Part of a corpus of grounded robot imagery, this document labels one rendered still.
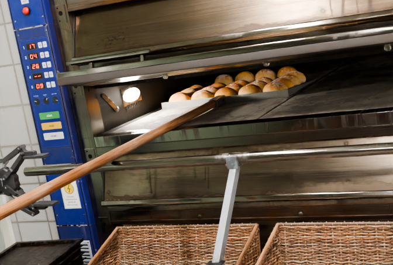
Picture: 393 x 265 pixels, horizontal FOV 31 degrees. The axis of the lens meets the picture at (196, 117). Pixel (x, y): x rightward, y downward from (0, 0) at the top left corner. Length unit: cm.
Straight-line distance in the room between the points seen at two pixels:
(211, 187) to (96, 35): 65
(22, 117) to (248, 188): 93
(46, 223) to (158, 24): 93
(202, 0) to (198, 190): 63
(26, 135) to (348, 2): 131
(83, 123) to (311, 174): 85
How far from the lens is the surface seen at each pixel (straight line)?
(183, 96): 288
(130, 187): 253
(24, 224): 289
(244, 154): 189
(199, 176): 240
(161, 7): 237
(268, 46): 205
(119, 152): 210
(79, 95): 257
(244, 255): 223
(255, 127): 227
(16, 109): 275
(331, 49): 199
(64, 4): 255
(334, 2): 212
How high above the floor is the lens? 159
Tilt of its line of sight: 9 degrees down
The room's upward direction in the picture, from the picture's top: 10 degrees counter-clockwise
